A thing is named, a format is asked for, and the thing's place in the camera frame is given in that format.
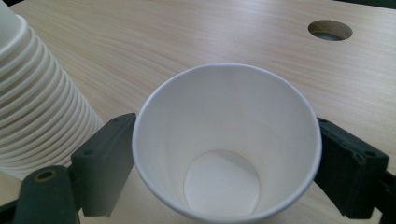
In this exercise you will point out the white paper cup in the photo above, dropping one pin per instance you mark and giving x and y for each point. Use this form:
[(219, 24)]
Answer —
[(227, 124)]

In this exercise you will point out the stack of white paper cups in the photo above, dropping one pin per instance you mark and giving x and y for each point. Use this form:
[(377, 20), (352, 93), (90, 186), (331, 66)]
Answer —
[(34, 112)]

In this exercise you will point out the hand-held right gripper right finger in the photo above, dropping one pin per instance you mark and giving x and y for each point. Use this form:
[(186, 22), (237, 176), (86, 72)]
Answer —
[(348, 171)]

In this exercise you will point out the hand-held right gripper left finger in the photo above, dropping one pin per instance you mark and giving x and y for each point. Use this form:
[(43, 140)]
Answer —
[(102, 161)]

